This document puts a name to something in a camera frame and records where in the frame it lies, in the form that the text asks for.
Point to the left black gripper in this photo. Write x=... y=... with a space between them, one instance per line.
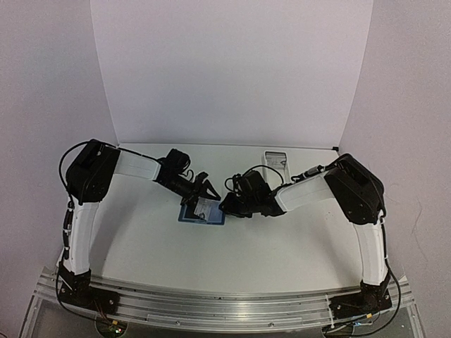
x=207 y=184

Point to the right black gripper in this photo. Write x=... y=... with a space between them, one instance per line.
x=230 y=208

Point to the silver credit card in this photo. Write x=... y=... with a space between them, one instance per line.
x=204 y=208

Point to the blue card holder wallet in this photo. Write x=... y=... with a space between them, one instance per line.
x=216 y=217

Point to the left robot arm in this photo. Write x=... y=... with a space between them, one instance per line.
x=87 y=181

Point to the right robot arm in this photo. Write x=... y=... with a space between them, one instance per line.
x=358 y=192

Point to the white plastic tray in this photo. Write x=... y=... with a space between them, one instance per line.
x=285 y=173

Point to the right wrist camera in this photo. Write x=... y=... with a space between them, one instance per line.
x=232 y=184

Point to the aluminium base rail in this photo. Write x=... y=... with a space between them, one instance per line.
x=151 y=311

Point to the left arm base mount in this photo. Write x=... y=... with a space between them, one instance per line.
x=76 y=290

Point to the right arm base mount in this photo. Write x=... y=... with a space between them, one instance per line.
x=371 y=299

